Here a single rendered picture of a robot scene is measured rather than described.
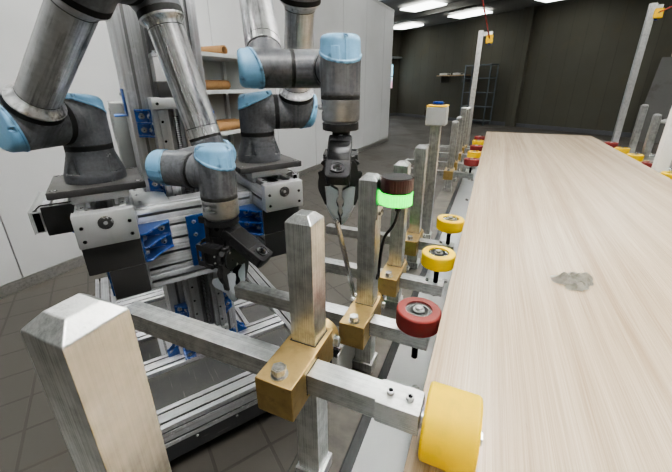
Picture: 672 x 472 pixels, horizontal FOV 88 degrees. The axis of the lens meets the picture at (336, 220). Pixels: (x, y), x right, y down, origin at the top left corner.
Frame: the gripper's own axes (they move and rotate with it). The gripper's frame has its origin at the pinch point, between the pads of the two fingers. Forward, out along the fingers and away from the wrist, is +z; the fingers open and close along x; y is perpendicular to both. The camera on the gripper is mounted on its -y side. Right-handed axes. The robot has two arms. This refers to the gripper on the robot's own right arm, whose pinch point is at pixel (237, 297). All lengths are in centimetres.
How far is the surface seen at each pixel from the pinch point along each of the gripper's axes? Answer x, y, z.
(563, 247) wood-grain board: -41, -70, -9
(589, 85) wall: -1163, -279, -50
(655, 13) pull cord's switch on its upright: -282, -139, -95
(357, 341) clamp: 5.0, -31.8, -2.4
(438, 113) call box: -77, -31, -38
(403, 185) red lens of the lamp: -1.7, -36.3, -31.6
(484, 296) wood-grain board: -10, -52, -9
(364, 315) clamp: 1.1, -31.7, -5.6
